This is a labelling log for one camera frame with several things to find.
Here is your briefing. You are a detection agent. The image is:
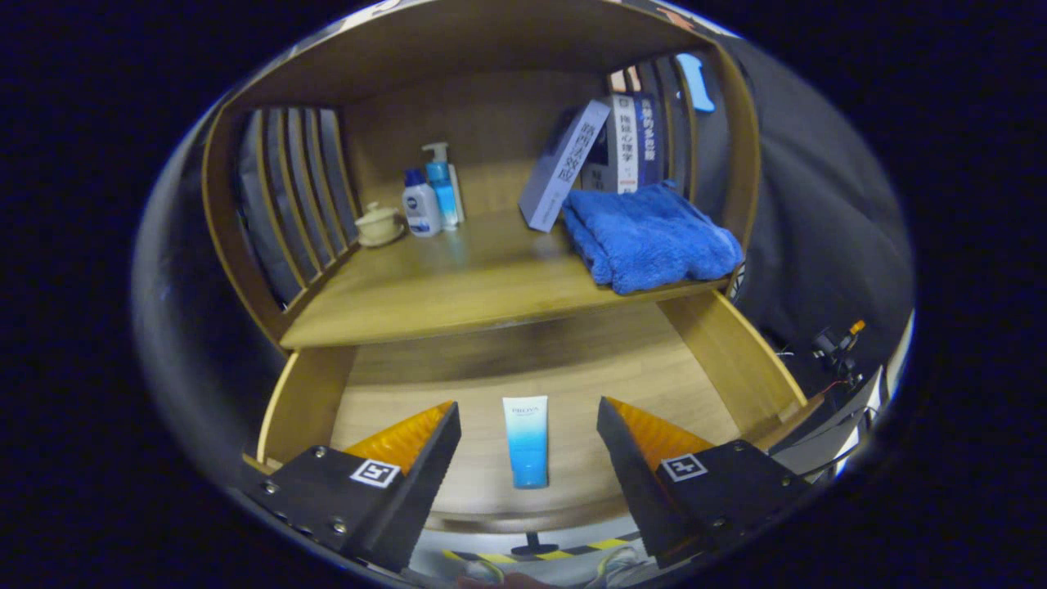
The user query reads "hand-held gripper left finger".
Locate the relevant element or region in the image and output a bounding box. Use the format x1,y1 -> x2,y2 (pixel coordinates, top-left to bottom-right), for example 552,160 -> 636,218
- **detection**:
241,401 -> 463,573

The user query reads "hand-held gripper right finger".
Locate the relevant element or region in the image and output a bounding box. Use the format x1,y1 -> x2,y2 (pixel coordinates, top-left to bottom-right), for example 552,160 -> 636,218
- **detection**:
595,397 -> 812,569

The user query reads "wooden drawer with black knob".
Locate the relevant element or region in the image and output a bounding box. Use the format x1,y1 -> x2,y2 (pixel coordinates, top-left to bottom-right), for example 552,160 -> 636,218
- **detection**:
255,290 -> 823,557

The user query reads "blue and white tube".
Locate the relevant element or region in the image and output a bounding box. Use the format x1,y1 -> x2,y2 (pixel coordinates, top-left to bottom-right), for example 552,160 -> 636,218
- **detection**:
501,396 -> 550,490

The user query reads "wooden countertop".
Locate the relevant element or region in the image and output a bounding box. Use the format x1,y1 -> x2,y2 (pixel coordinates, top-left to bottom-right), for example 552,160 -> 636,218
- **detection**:
278,209 -> 733,351

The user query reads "yellow and black floor tape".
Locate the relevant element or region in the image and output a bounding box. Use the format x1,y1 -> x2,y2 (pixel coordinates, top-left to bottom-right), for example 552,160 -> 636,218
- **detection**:
442,536 -> 643,565

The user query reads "black device with orange tip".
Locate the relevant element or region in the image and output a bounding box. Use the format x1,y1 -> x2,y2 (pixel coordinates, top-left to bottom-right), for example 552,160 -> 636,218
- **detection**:
769,319 -> 888,479

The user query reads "blue folded towel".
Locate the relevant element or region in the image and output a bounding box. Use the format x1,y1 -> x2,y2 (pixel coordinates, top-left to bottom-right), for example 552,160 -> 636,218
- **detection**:
560,182 -> 745,296

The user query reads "beige lidded teacup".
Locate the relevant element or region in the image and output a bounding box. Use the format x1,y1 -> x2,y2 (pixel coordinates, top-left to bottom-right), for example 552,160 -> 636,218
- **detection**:
355,202 -> 406,248

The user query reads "white and blue lotion bottle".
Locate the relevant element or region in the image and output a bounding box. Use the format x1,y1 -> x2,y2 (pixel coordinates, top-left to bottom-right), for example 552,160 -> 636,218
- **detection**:
402,168 -> 443,238

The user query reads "white pole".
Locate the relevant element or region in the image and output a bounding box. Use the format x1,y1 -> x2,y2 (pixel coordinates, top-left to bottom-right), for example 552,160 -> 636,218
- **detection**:
887,311 -> 915,385

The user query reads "blue pump bottle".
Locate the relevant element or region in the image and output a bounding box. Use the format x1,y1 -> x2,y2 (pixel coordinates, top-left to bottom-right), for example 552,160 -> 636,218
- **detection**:
422,142 -> 461,231

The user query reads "grey book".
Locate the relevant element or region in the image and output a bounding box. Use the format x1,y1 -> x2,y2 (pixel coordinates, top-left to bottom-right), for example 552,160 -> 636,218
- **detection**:
519,100 -> 613,233

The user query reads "black backdrop cloth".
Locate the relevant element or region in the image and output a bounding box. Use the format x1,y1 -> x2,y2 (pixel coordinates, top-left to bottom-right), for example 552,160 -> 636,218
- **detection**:
131,0 -> 915,500

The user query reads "white-spined book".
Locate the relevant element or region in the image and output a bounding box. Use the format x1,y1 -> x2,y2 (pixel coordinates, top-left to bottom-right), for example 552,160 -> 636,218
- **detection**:
612,94 -> 640,195

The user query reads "blue-spined book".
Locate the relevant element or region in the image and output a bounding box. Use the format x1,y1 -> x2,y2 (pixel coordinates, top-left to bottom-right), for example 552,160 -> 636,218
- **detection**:
636,92 -> 665,187

